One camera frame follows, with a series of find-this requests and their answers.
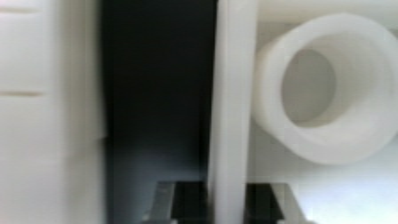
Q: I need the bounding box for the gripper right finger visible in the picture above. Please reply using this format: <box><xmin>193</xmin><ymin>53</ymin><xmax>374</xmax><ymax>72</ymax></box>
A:
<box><xmin>244</xmin><ymin>183</ymin><xmax>315</xmax><ymax>224</ymax></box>

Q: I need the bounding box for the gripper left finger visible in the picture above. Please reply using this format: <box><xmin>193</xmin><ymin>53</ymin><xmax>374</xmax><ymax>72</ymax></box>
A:
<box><xmin>141</xmin><ymin>181</ymin><xmax>210</xmax><ymax>224</ymax></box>

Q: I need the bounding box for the white square tabletop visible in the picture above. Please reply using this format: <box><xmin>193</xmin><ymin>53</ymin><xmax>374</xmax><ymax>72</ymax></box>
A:
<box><xmin>209</xmin><ymin>0</ymin><xmax>398</xmax><ymax>224</ymax></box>

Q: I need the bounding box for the white U-shaped obstacle fence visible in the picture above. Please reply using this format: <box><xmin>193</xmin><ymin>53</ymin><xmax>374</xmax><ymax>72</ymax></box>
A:
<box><xmin>0</xmin><ymin>0</ymin><xmax>105</xmax><ymax>224</ymax></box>

